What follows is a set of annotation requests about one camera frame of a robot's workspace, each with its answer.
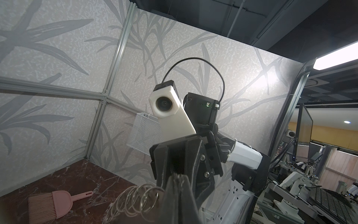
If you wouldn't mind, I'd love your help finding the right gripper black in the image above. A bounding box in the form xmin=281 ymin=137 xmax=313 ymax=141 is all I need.
xmin=150 ymin=131 xmax=223 ymax=208

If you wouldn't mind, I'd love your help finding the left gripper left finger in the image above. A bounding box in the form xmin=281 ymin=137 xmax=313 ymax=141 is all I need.
xmin=155 ymin=174 xmax=179 ymax=224

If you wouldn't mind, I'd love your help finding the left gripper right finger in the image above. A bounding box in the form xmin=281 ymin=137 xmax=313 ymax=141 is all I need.
xmin=178 ymin=175 xmax=202 ymax=224

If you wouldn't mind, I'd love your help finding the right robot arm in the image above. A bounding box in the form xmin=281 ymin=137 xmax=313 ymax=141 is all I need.
xmin=140 ymin=79 xmax=270 ymax=224

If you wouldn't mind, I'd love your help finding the pink hand brush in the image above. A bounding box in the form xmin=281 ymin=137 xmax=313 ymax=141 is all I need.
xmin=28 ymin=190 xmax=93 ymax=224

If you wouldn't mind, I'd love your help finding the white wire mesh basket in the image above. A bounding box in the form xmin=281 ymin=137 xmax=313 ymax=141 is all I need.
xmin=127 ymin=113 xmax=164 ymax=155

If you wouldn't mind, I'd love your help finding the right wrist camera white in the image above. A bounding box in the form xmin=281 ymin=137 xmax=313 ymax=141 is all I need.
xmin=149 ymin=80 xmax=196 ymax=141

